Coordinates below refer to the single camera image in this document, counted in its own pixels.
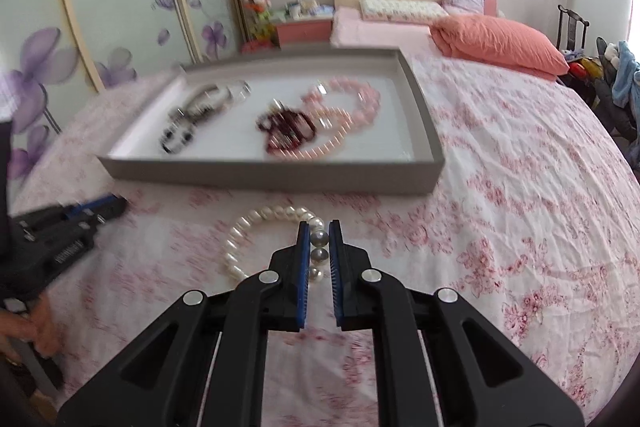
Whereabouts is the thin silver bangle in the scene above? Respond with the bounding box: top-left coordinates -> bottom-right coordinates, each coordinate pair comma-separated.
202,79 -> 252,108

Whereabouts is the pink bed mattress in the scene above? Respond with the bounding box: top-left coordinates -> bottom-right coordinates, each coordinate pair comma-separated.
330,7 -> 434,50

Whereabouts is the dark red bead bracelet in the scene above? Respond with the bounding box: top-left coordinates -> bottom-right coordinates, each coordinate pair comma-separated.
256,104 -> 319,156

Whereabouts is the person's left hand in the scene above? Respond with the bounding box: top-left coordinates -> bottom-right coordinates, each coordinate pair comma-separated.
0,293 -> 64,359

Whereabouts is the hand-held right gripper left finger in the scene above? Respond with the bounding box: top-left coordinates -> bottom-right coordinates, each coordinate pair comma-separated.
56,221 -> 312,427

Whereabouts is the blue plush garment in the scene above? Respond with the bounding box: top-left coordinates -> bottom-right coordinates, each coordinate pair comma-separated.
611,41 -> 640,108

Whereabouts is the pink nightstand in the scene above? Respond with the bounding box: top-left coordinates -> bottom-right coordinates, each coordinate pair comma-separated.
276,18 -> 335,50

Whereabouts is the grey cardboard tray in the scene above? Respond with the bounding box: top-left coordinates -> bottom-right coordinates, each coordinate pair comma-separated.
96,48 -> 446,195

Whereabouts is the orange pillow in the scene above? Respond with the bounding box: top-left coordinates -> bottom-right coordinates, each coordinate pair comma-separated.
431,14 -> 571,78

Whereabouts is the white pearl bracelet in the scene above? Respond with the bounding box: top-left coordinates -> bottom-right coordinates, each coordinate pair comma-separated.
223,204 -> 331,283

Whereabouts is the pink pearl bracelet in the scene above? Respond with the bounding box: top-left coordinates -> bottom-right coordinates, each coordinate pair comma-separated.
270,102 -> 353,161

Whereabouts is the floral white pillow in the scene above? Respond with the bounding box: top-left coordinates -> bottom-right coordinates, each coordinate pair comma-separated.
360,0 -> 449,20

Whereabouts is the pink crystal bead bracelet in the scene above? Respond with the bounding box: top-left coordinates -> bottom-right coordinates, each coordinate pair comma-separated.
300,78 -> 382,128

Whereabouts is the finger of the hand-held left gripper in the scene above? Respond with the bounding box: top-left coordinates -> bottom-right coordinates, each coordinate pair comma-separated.
62,194 -> 129,220
14,213 -> 102,244

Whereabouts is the grey metal cuff bangle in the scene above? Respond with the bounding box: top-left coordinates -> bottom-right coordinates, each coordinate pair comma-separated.
166,84 -> 236,120

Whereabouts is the pink floral bedsheet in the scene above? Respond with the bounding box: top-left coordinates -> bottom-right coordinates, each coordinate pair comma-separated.
10,52 -> 640,427

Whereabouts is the pile of colourful toys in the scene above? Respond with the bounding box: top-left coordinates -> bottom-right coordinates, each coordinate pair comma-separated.
565,49 -> 607,81

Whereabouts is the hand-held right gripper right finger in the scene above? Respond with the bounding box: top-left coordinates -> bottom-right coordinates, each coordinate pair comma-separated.
327,219 -> 586,427

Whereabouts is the dark office chair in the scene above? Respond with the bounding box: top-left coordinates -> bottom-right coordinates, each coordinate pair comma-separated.
594,37 -> 640,135

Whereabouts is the dark wooden chair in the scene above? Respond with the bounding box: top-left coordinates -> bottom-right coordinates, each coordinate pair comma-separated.
557,5 -> 591,52

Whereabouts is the clutter on nightstand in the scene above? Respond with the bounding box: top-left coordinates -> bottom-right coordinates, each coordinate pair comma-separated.
272,0 -> 335,22

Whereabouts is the black bead bracelet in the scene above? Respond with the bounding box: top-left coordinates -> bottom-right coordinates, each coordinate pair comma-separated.
159,121 -> 199,154

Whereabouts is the flower print wardrobe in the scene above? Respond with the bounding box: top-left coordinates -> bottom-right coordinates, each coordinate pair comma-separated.
0,0 -> 242,188

